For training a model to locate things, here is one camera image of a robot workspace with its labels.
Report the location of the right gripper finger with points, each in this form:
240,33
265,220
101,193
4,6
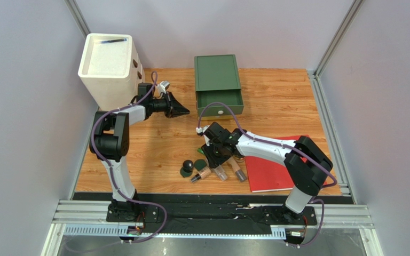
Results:
221,156
208,152

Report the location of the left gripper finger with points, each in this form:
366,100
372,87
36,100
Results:
180,112
175,103

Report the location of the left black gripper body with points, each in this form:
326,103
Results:
170,105

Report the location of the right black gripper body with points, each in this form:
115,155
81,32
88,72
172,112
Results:
215,153

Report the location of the clear foundation bottle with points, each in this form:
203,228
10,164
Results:
220,172

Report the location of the small tan foundation bottle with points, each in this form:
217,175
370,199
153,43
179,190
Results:
203,173

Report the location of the green top drawer unit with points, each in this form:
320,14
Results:
217,80

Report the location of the black round ball sponge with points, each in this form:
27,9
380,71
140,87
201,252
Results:
188,166

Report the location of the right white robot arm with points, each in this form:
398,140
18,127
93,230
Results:
297,199

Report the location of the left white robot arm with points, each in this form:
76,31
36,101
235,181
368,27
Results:
110,138

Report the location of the dark green disc right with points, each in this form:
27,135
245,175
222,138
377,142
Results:
200,164

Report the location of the dark green disc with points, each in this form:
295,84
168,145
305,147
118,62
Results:
200,164
185,172

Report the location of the yellow bottom drawer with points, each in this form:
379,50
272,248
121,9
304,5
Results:
209,117

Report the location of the dark green disc left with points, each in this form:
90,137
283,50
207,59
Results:
185,172

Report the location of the red folder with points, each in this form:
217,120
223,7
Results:
269,170

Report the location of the white drawer cabinet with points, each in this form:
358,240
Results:
111,72

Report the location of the dark blue pen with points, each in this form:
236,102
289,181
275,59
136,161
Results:
114,41

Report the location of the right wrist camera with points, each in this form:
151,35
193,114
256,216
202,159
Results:
201,132

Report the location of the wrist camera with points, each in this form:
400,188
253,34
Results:
162,87
201,132

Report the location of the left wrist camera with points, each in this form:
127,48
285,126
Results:
162,87

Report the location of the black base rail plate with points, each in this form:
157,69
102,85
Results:
220,214

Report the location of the aluminium frame rail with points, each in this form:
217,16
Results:
86,216

